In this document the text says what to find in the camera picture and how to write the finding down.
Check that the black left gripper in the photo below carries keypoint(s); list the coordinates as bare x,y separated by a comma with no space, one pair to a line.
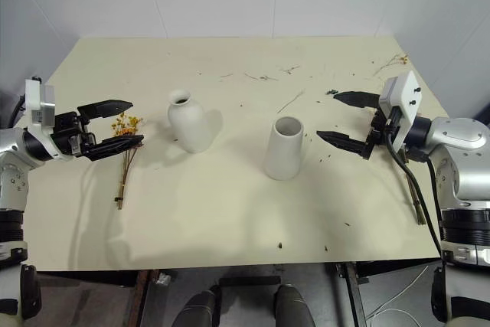
69,133

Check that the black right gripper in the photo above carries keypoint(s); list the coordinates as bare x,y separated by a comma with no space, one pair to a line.
379,129

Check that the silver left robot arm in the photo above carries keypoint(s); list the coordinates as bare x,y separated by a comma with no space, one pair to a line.
8,144

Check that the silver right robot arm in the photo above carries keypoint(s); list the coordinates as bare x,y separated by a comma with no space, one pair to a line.
461,132

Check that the white conical ceramic vase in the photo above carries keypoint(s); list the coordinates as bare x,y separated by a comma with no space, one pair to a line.
284,151

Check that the white bottle-shaped ceramic vase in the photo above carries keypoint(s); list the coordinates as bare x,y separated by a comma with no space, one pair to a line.
189,124

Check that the yellow dried flower bunch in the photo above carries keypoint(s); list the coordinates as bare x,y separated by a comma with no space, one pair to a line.
128,124

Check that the thin dry loose twig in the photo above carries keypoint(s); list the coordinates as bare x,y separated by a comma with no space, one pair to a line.
291,101

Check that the dried twig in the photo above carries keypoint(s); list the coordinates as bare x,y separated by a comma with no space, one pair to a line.
402,59

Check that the dried stem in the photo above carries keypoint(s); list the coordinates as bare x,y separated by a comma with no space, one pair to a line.
416,204

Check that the rusty metal table bar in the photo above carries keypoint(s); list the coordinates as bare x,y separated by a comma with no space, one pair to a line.
142,296

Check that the black metal table bar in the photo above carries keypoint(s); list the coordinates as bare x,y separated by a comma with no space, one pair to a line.
354,296

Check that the dark rounded robot foot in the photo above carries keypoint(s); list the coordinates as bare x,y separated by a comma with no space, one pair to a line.
293,306
197,309

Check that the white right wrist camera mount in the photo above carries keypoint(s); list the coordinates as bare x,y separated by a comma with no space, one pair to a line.
405,93

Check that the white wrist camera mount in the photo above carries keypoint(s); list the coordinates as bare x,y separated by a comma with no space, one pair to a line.
35,100
405,93

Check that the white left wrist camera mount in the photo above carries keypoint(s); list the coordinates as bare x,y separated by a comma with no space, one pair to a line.
35,100

